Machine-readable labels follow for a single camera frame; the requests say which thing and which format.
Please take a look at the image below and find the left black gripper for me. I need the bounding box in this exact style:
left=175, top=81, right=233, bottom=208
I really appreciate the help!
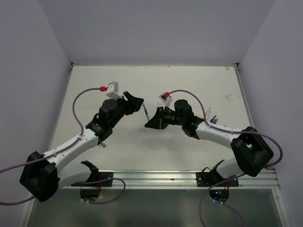
left=109, top=91, right=143, bottom=128

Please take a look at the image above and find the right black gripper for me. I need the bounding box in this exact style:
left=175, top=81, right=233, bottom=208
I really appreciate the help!
left=145, top=106, right=185, bottom=129

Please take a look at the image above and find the dark blue pen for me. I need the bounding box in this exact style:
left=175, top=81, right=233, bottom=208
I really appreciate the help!
left=142, top=102, right=150, bottom=121

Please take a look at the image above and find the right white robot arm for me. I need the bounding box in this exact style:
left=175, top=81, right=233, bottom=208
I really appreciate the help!
left=145, top=99, right=274, bottom=186

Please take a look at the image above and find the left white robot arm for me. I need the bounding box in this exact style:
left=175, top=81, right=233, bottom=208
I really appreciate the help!
left=19, top=91, right=144, bottom=202

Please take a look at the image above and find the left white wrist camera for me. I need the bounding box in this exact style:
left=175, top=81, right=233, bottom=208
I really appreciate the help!
left=106, top=81, right=122, bottom=100

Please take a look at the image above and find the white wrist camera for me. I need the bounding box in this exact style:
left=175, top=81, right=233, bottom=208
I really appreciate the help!
left=159, top=92, right=172, bottom=108
left=106, top=81, right=122, bottom=100

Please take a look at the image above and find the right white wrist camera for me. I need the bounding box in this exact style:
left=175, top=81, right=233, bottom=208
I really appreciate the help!
left=159, top=92, right=172, bottom=108

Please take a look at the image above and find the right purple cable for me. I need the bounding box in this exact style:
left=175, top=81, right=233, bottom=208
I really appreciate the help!
left=169, top=89, right=284, bottom=227

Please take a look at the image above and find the purple cable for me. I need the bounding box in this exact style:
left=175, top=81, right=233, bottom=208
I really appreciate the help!
left=169, top=89, right=284, bottom=227
left=0, top=86, right=106, bottom=206

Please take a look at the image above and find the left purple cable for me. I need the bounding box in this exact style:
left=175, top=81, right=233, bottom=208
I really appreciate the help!
left=0, top=86, right=106, bottom=206

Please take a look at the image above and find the aluminium right side rail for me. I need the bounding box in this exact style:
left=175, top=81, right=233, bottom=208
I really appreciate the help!
left=233, top=62, right=268, bottom=170

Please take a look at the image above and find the aluminium rail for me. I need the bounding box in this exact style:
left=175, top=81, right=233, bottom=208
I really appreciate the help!
left=58, top=167, right=279, bottom=189
left=233, top=62, right=268, bottom=170

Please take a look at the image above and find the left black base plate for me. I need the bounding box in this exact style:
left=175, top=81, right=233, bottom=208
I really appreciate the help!
left=72, top=172, right=114, bottom=187

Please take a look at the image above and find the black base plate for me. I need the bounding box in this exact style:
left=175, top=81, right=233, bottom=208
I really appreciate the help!
left=196, top=172, right=239, bottom=187
left=72, top=172, right=114, bottom=187

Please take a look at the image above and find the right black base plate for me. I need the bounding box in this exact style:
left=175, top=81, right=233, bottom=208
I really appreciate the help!
left=196, top=172, right=239, bottom=187

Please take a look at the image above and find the aluminium front rail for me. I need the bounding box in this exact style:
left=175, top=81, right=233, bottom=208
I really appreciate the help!
left=58, top=167, right=279, bottom=189

